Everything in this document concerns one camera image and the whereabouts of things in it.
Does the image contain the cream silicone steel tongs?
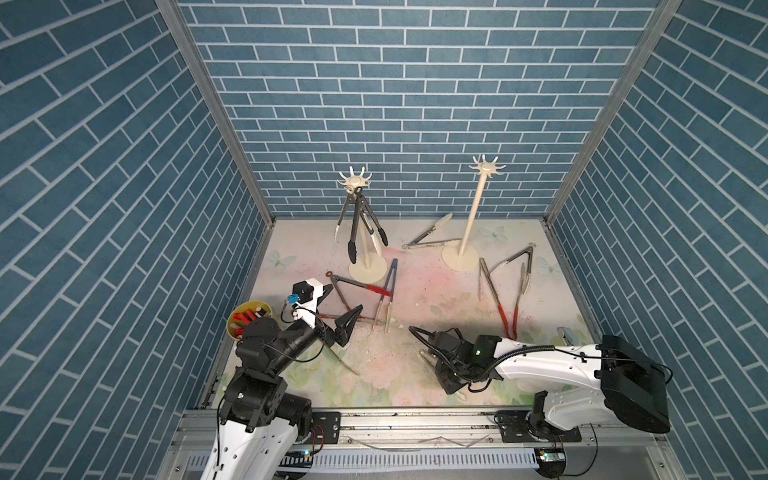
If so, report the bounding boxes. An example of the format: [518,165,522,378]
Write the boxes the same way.
[333,188,385,256]

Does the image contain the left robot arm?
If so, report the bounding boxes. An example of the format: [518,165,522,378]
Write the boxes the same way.
[202,279,363,479]

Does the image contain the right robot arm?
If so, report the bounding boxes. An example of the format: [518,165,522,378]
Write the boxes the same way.
[409,326,674,440]

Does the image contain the cream utensil rack left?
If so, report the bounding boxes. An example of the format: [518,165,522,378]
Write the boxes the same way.
[334,167,389,281]

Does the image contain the cream utensil rack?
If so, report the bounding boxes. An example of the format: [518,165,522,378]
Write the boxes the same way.
[442,154,505,272]
[334,167,389,281]

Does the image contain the red tip grey tongs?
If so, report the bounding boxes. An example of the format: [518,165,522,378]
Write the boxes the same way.
[325,271,393,311]

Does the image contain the blue wooden tip tongs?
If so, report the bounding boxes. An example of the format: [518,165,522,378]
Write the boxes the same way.
[372,258,398,330]

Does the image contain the cream utensil rack right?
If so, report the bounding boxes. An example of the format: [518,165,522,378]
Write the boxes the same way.
[442,154,505,272]

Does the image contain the yellow bowl with items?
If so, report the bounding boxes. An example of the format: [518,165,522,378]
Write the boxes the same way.
[226,300,273,340]

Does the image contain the red ring steel tongs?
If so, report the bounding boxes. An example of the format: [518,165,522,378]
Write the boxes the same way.
[317,304,363,349]

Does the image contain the steel tongs red handles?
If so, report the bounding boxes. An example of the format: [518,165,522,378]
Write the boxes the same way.
[479,258,531,340]

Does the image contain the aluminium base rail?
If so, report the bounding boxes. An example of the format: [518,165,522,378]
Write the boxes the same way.
[158,406,684,479]

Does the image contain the aluminium corner post left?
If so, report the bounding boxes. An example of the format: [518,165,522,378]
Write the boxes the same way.
[156,0,275,229]

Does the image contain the aluminium corner post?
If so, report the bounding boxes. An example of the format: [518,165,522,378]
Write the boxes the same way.
[156,0,275,229]
[543,0,682,230]

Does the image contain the aluminium corner post right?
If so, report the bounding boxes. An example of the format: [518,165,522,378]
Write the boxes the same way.
[543,0,682,230]

